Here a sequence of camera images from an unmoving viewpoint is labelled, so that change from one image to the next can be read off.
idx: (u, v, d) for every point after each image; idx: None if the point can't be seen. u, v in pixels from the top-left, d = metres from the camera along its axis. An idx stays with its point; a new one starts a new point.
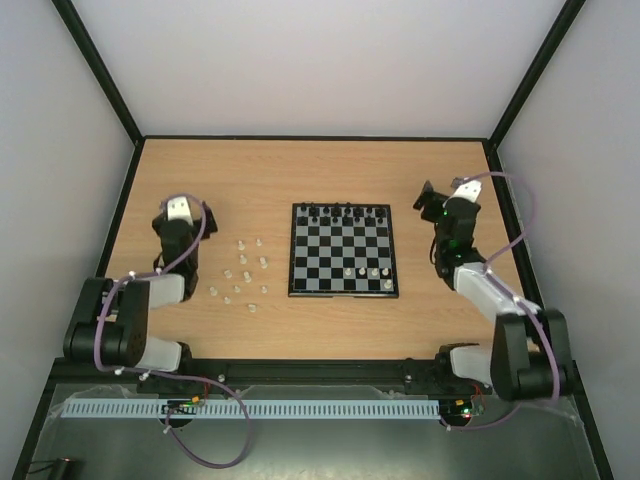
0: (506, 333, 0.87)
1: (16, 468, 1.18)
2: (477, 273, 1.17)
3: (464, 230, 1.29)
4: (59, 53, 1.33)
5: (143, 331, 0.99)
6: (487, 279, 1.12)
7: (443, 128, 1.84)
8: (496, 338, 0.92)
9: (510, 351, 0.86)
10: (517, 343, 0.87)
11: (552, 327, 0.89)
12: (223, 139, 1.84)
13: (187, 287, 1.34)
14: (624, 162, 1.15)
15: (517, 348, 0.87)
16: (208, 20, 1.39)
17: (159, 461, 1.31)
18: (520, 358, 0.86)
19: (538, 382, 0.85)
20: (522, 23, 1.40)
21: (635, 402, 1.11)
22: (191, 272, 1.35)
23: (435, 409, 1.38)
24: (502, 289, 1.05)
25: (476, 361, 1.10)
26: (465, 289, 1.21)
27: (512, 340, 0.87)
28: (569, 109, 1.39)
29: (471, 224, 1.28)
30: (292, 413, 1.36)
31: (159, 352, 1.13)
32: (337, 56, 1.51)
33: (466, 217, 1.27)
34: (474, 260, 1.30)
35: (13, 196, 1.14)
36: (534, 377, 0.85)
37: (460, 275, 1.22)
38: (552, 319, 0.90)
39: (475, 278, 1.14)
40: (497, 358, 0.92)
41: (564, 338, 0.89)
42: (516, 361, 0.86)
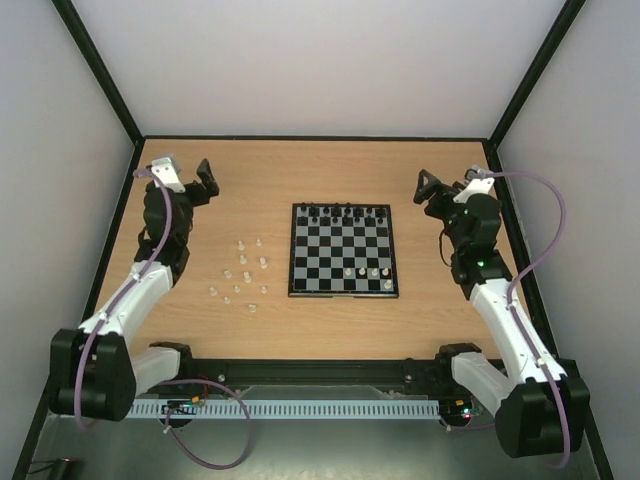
0: (525, 408, 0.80)
1: (16, 468, 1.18)
2: (500, 299, 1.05)
3: (485, 235, 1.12)
4: (59, 54, 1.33)
5: (131, 377, 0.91)
6: (509, 311, 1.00)
7: (445, 126, 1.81)
8: (511, 398, 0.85)
9: (525, 423, 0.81)
10: (534, 416, 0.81)
11: (572, 398, 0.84)
12: (223, 139, 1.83)
13: (175, 265, 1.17)
14: (627, 158, 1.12)
15: (532, 420, 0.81)
16: (207, 19, 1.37)
17: (159, 461, 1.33)
18: (532, 427, 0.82)
19: (542, 444, 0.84)
20: (526, 17, 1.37)
21: (635, 403, 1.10)
22: (181, 249, 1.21)
23: (435, 409, 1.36)
24: (525, 334, 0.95)
25: (476, 378, 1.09)
26: (483, 309, 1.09)
27: (529, 413, 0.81)
28: (571, 105, 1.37)
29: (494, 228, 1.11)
30: (292, 413, 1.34)
31: (156, 365, 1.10)
32: (338, 55, 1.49)
33: (488, 219, 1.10)
34: (499, 270, 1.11)
35: (13, 197, 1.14)
36: (539, 441, 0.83)
37: (479, 293, 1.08)
38: (576, 393, 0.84)
39: (497, 306, 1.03)
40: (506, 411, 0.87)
41: (581, 409, 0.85)
42: (528, 433, 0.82)
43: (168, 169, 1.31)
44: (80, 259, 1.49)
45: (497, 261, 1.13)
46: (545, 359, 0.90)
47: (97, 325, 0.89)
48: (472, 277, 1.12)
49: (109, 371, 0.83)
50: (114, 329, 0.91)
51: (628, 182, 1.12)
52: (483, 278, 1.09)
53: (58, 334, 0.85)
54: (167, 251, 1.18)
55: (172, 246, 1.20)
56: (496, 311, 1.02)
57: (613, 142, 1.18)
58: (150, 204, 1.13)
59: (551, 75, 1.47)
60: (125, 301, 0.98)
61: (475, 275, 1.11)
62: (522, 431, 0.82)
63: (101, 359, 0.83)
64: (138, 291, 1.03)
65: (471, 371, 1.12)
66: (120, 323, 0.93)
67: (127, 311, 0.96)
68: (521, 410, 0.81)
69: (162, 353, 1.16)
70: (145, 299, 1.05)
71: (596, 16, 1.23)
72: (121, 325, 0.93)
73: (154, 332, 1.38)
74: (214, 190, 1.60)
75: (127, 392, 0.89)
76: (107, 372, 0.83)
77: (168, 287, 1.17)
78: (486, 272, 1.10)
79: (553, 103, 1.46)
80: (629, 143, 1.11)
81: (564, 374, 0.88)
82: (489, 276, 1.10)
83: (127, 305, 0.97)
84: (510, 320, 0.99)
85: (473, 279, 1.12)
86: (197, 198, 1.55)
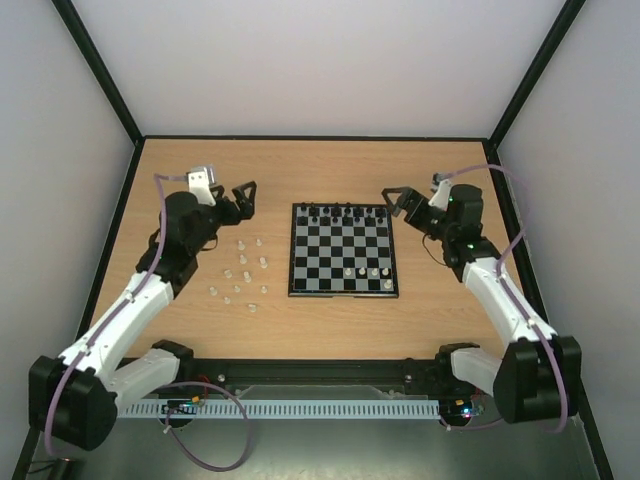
0: (518, 365, 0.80)
1: (16, 468, 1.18)
2: (489, 273, 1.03)
3: (472, 216, 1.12)
4: (59, 53, 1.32)
5: (112, 410, 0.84)
6: (500, 282, 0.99)
7: (445, 126, 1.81)
8: (504, 362, 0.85)
9: (519, 381, 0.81)
10: (528, 375, 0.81)
11: (566, 356, 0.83)
12: (223, 139, 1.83)
13: (178, 274, 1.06)
14: (627, 157, 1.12)
15: (526, 379, 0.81)
16: (207, 19, 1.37)
17: (159, 462, 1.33)
18: (528, 387, 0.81)
19: (539, 406, 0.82)
20: (526, 17, 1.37)
21: (636, 402, 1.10)
22: (189, 258, 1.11)
23: (435, 409, 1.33)
24: (514, 299, 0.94)
25: (476, 368, 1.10)
26: (477, 287, 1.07)
27: (523, 373, 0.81)
28: (571, 105, 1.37)
29: (478, 207, 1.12)
30: (292, 413, 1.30)
31: (149, 378, 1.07)
32: (338, 54, 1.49)
33: (472, 199, 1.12)
34: (489, 250, 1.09)
35: (13, 195, 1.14)
36: (535, 402, 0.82)
37: (469, 271, 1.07)
38: (567, 350, 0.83)
39: (486, 281, 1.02)
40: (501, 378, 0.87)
41: (575, 368, 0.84)
42: (523, 393, 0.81)
43: (202, 178, 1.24)
44: (80, 258, 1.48)
45: (486, 244, 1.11)
46: (534, 319, 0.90)
47: (76, 358, 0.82)
48: (464, 259, 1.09)
49: (81, 409, 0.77)
50: (92, 366, 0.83)
51: (628, 182, 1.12)
52: (473, 258, 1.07)
53: (38, 361, 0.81)
54: (173, 259, 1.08)
55: (180, 255, 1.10)
56: (487, 286, 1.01)
57: (613, 142, 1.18)
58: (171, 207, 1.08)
59: (550, 76, 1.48)
60: (111, 328, 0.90)
61: (466, 256, 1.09)
62: (518, 393, 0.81)
63: (74, 396, 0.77)
64: (130, 313, 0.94)
65: (470, 365, 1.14)
66: (100, 358, 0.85)
67: (111, 343, 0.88)
68: (514, 371, 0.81)
69: (160, 363, 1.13)
70: (137, 322, 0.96)
71: (597, 16, 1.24)
72: (102, 360, 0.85)
73: (155, 332, 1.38)
74: (248, 213, 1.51)
75: (107, 424, 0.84)
76: (80, 409, 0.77)
77: (169, 301, 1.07)
78: (477, 253, 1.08)
79: (553, 103, 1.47)
80: (630, 142, 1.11)
81: (556, 333, 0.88)
82: (480, 256, 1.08)
83: (112, 334, 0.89)
84: (500, 291, 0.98)
85: (464, 261, 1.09)
86: (229, 218, 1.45)
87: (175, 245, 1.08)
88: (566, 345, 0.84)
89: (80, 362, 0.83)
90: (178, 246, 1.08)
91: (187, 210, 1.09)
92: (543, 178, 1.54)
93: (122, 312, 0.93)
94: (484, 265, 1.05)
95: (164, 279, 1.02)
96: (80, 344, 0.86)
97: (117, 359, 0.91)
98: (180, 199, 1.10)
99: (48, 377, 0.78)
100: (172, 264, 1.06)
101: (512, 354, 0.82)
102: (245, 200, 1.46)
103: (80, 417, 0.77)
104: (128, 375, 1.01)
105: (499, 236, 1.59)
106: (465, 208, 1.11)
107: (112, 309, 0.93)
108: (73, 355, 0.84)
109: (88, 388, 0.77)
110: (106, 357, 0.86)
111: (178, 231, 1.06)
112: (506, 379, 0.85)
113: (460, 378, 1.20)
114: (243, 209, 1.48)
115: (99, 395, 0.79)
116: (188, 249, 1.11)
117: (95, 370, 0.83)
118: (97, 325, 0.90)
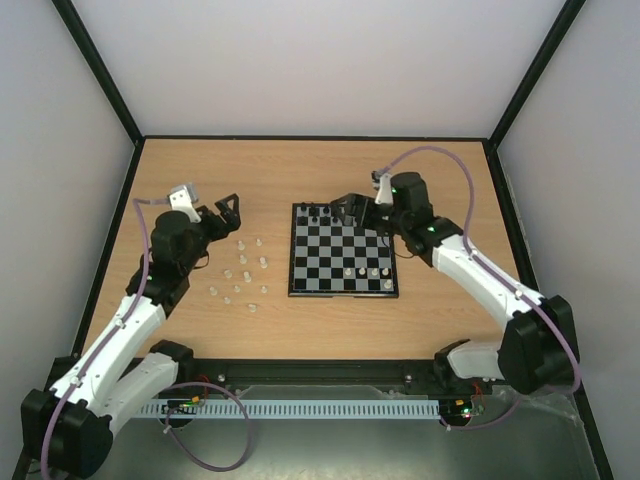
0: (522, 338, 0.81)
1: (16, 468, 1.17)
2: (461, 253, 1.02)
3: (419, 200, 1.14)
4: (58, 54, 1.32)
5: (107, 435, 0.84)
6: (474, 261, 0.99)
7: (445, 126, 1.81)
8: (507, 338, 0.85)
9: (528, 353, 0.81)
10: (533, 343, 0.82)
11: (561, 315, 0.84)
12: (222, 138, 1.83)
13: (169, 294, 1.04)
14: (626, 158, 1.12)
15: (533, 348, 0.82)
16: (208, 20, 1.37)
17: (159, 462, 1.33)
18: (536, 356, 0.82)
19: (553, 370, 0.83)
20: (526, 17, 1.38)
21: (635, 402, 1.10)
22: (180, 279, 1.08)
23: (435, 409, 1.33)
24: (494, 274, 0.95)
25: (477, 357, 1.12)
26: (449, 269, 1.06)
27: (528, 343, 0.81)
28: (570, 105, 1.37)
29: (422, 190, 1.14)
30: (292, 413, 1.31)
31: (147, 387, 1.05)
32: (339, 54, 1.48)
33: (413, 184, 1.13)
34: (449, 227, 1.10)
35: (14, 196, 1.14)
36: (549, 366, 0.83)
37: (438, 255, 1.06)
38: (560, 308, 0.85)
39: (459, 262, 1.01)
40: (507, 355, 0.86)
41: (571, 324, 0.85)
42: (534, 363, 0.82)
43: (183, 196, 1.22)
44: (80, 259, 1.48)
45: (444, 223, 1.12)
46: (521, 289, 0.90)
47: (66, 391, 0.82)
48: (429, 243, 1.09)
49: (74, 443, 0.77)
50: (84, 398, 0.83)
51: (627, 183, 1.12)
52: (438, 239, 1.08)
53: (29, 395, 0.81)
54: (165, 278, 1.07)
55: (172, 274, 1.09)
56: (459, 267, 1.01)
57: (613, 142, 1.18)
58: (161, 227, 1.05)
59: (550, 75, 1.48)
60: (102, 357, 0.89)
61: (430, 240, 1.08)
62: (529, 364, 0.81)
63: (67, 430, 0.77)
64: (121, 339, 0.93)
65: (470, 359, 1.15)
66: (92, 388, 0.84)
67: (103, 373, 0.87)
68: (519, 344, 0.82)
69: (158, 371, 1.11)
70: (130, 348, 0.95)
71: (597, 16, 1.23)
72: (93, 391, 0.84)
73: (155, 332, 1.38)
74: (234, 224, 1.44)
75: (103, 452, 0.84)
76: (72, 443, 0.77)
77: (162, 321, 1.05)
78: (440, 234, 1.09)
79: (553, 103, 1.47)
80: (630, 142, 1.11)
81: (543, 296, 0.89)
82: (444, 235, 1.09)
83: (103, 362, 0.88)
84: (477, 268, 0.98)
85: (430, 245, 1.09)
86: (217, 233, 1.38)
87: (168, 264, 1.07)
88: (557, 304, 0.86)
89: (71, 395, 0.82)
90: (170, 265, 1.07)
91: (181, 229, 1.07)
92: (543, 177, 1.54)
93: (112, 339, 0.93)
94: (449, 247, 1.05)
95: (154, 302, 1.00)
96: (71, 376, 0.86)
97: (112, 386, 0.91)
98: (175, 218, 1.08)
99: (39, 410, 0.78)
100: (165, 284, 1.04)
101: (513, 329, 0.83)
102: (229, 211, 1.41)
103: (73, 451, 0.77)
104: (124, 388, 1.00)
105: (499, 236, 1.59)
106: (411, 195, 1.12)
107: (103, 337, 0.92)
108: (63, 387, 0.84)
109: (79, 422, 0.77)
110: (97, 387, 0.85)
111: (170, 251, 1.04)
112: (513, 355, 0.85)
113: (463, 375, 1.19)
114: (229, 221, 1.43)
115: (89, 423, 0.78)
116: (181, 268, 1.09)
117: (86, 401, 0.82)
118: (87, 355, 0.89)
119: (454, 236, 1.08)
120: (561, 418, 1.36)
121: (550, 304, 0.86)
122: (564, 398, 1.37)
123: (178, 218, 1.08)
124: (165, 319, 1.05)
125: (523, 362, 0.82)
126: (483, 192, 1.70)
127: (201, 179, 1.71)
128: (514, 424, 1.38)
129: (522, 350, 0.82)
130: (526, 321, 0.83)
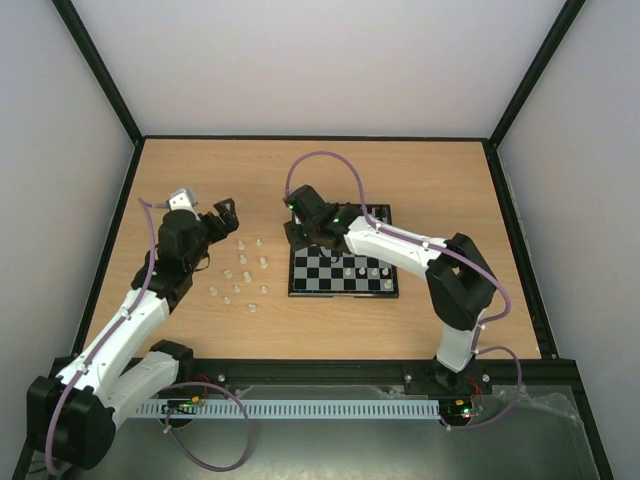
0: (441, 282, 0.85)
1: (16, 468, 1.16)
2: (369, 230, 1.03)
3: (312, 202, 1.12)
4: (59, 53, 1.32)
5: (111, 427, 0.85)
6: (382, 233, 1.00)
7: (445, 126, 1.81)
8: (430, 287, 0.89)
9: (452, 294, 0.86)
10: (453, 282, 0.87)
11: (465, 249, 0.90)
12: (222, 139, 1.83)
13: (173, 290, 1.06)
14: (626, 157, 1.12)
15: (455, 287, 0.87)
16: (209, 20, 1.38)
17: (160, 462, 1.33)
18: (461, 294, 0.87)
19: (479, 300, 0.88)
20: (525, 18, 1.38)
21: (634, 402, 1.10)
22: (183, 274, 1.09)
23: (435, 409, 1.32)
24: (403, 236, 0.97)
25: (447, 338, 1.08)
26: (368, 253, 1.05)
27: (450, 285, 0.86)
28: (571, 106, 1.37)
29: (310, 193, 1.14)
30: (292, 413, 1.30)
31: (149, 383, 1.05)
32: (340, 55, 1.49)
33: (299, 191, 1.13)
34: (351, 214, 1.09)
35: (14, 195, 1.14)
36: (475, 298, 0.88)
37: (351, 242, 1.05)
38: (463, 244, 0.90)
39: (369, 239, 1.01)
40: (438, 302, 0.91)
41: (476, 254, 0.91)
42: (461, 300, 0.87)
43: (183, 199, 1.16)
44: (80, 258, 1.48)
45: (348, 211, 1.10)
46: (427, 240, 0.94)
47: (73, 377, 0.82)
48: (340, 234, 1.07)
49: (79, 428, 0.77)
50: (90, 384, 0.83)
51: (627, 183, 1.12)
52: (345, 228, 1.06)
53: (35, 381, 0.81)
54: (169, 275, 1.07)
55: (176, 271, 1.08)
56: (371, 244, 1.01)
57: (613, 142, 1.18)
58: (168, 222, 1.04)
59: (550, 76, 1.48)
60: (109, 345, 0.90)
61: (339, 231, 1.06)
62: (459, 304, 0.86)
63: (73, 415, 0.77)
64: (126, 330, 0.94)
65: (449, 344, 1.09)
66: (98, 375, 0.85)
67: (108, 360, 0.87)
68: (441, 288, 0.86)
69: (158, 368, 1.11)
70: (135, 339, 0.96)
71: (597, 16, 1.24)
72: (99, 378, 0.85)
73: (155, 332, 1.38)
74: (234, 226, 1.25)
75: (106, 439, 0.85)
76: (78, 429, 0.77)
77: (165, 317, 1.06)
78: (344, 223, 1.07)
79: (553, 103, 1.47)
80: (630, 143, 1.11)
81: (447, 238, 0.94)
82: (349, 222, 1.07)
83: (110, 351, 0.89)
84: (386, 239, 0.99)
85: (341, 236, 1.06)
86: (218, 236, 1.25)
87: (173, 261, 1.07)
88: (459, 242, 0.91)
89: (77, 381, 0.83)
90: (175, 262, 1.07)
91: (189, 227, 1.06)
92: (543, 177, 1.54)
93: (118, 329, 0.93)
94: (356, 229, 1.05)
95: (159, 296, 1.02)
96: (77, 363, 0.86)
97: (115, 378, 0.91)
98: (184, 214, 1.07)
99: (46, 397, 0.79)
100: (168, 280, 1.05)
101: (433, 277, 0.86)
102: (227, 210, 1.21)
103: (78, 436, 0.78)
104: (126, 383, 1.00)
105: (498, 237, 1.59)
106: (300, 200, 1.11)
107: (108, 328, 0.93)
108: (69, 374, 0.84)
109: (86, 408, 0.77)
110: (103, 374, 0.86)
111: (176, 248, 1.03)
112: (442, 301, 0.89)
113: (463, 368, 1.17)
114: (227, 222, 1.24)
115: (97, 413, 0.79)
116: (185, 266, 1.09)
117: (92, 388, 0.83)
118: (93, 344, 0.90)
119: (358, 219, 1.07)
120: (561, 418, 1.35)
121: (454, 243, 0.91)
122: (563, 398, 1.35)
123: (185, 214, 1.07)
124: (168, 314, 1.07)
125: (452, 303, 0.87)
126: (483, 192, 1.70)
127: (201, 179, 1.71)
128: (515, 425, 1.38)
129: (446, 293, 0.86)
130: (439, 265, 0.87)
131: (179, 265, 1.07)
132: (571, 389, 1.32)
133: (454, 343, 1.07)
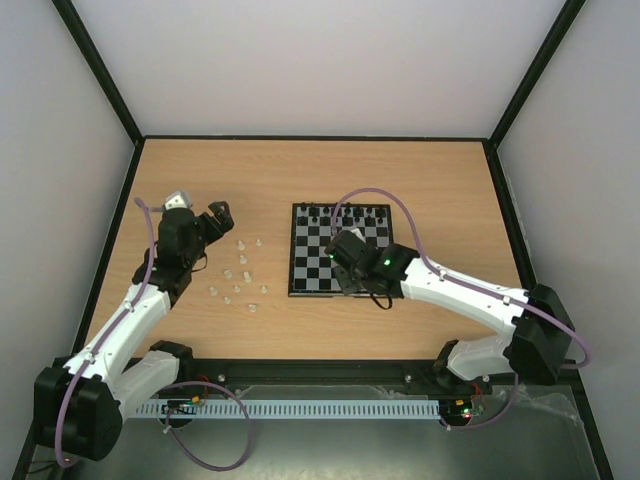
0: (534, 342, 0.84)
1: (16, 469, 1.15)
2: (430, 275, 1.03)
3: (354, 247, 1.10)
4: (59, 55, 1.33)
5: (119, 417, 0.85)
6: (446, 280, 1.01)
7: (446, 127, 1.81)
8: (517, 347, 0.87)
9: (544, 355, 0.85)
10: (543, 343, 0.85)
11: (550, 303, 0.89)
12: (222, 139, 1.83)
13: (174, 286, 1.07)
14: (628, 154, 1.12)
15: (545, 348, 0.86)
16: (209, 20, 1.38)
17: (159, 462, 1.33)
18: (550, 354, 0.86)
19: (562, 355, 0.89)
20: (525, 16, 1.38)
21: (634, 401, 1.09)
22: (184, 270, 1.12)
23: (434, 409, 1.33)
24: (472, 285, 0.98)
25: (488, 363, 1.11)
26: (423, 296, 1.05)
27: (542, 349, 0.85)
28: (571, 103, 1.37)
29: (350, 237, 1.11)
30: (292, 413, 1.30)
31: (152, 379, 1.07)
32: (340, 55, 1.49)
33: (338, 236, 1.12)
34: (400, 251, 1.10)
35: (13, 194, 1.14)
36: (560, 356, 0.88)
37: (408, 287, 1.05)
38: (548, 298, 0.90)
39: (433, 286, 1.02)
40: (521, 361, 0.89)
41: (559, 307, 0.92)
42: (550, 362, 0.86)
43: (178, 201, 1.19)
44: (80, 258, 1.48)
45: (399, 251, 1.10)
46: (507, 294, 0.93)
47: (80, 367, 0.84)
48: (393, 277, 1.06)
49: (89, 417, 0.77)
50: (98, 373, 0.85)
51: (627, 182, 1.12)
52: (401, 271, 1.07)
53: (42, 373, 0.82)
54: (169, 270, 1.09)
55: (175, 266, 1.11)
56: (434, 291, 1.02)
57: (613, 142, 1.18)
58: (167, 219, 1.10)
59: (550, 75, 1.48)
60: (114, 337, 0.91)
61: (394, 274, 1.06)
62: (549, 365, 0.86)
63: (80, 406, 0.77)
64: (130, 322, 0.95)
65: (472, 364, 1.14)
66: (105, 364, 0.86)
67: (115, 351, 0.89)
68: (532, 349, 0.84)
69: (160, 364, 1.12)
70: (139, 331, 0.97)
71: (597, 16, 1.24)
72: (107, 367, 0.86)
73: (155, 332, 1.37)
74: (230, 224, 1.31)
75: (114, 429, 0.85)
76: (88, 417, 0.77)
77: (167, 310, 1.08)
78: (399, 265, 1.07)
79: (553, 102, 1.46)
80: (631, 140, 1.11)
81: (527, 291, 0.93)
82: (402, 262, 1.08)
83: (116, 341, 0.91)
84: (451, 287, 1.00)
85: (396, 279, 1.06)
86: (214, 236, 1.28)
87: (173, 256, 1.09)
88: (543, 296, 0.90)
89: (84, 370, 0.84)
90: (174, 257, 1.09)
91: (187, 222, 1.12)
92: (543, 177, 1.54)
93: (122, 322, 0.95)
94: (415, 275, 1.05)
95: (161, 290, 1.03)
96: (84, 353, 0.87)
97: (121, 369, 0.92)
98: (181, 212, 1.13)
99: (53, 388, 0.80)
100: (168, 276, 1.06)
101: (523, 337, 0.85)
102: (221, 210, 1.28)
103: (88, 425, 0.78)
104: (131, 379, 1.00)
105: (499, 237, 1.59)
106: (342, 247, 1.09)
107: (112, 320, 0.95)
108: (76, 365, 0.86)
109: (96, 395, 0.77)
110: (111, 363, 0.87)
111: (175, 242, 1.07)
112: (526, 360, 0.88)
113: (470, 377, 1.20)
114: (223, 221, 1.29)
115: (106, 403, 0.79)
116: (184, 261, 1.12)
117: (101, 376, 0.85)
118: (98, 336, 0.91)
119: (412, 261, 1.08)
120: (562, 418, 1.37)
121: (534, 296, 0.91)
122: (564, 398, 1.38)
123: (183, 211, 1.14)
124: (169, 310, 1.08)
125: (543, 365, 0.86)
126: (483, 192, 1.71)
127: (200, 179, 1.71)
128: (514, 425, 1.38)
129: (538, 354, 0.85)
130: (526, 326, 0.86)
131: (179, 260, 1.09)
132: (571, 389, 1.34)
133: (483, 366, 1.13)
